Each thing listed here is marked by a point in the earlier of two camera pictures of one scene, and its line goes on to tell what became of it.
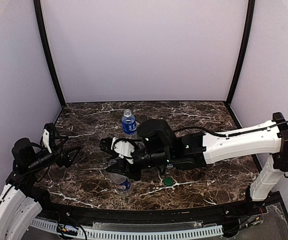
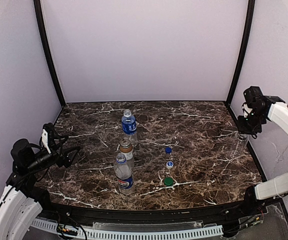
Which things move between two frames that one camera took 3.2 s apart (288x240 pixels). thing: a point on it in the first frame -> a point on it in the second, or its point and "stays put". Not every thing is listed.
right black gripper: x=120 y=159 -> x=249 y=125
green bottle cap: x=168 y=181 stays put
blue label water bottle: x=129 y=125 stays put
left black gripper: x=63 y=155 stays put
